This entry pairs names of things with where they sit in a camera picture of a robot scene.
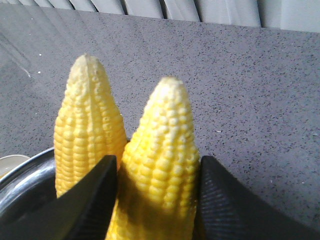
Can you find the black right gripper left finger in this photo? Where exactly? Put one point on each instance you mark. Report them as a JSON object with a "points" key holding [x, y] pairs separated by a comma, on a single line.
{"points": [[82, 213]]}

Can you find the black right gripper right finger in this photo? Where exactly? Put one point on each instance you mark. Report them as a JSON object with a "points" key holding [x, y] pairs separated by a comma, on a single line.
{"points": [[229, 211]]}

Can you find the yellow corn cob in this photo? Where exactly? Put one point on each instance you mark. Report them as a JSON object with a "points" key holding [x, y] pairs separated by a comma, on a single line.
{"points": [[159, 173]]}

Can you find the pale corn cob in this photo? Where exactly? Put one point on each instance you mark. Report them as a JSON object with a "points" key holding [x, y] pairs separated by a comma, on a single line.
{"points": [[88, 126]]}

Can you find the grey-green electric cooking pot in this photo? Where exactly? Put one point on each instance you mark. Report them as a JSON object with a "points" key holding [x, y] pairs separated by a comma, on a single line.
{"points": [[28, 187]]}

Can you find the grey pleated curtain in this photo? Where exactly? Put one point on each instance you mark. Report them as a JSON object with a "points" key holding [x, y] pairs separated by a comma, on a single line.
{"points": [[293, 15]]}

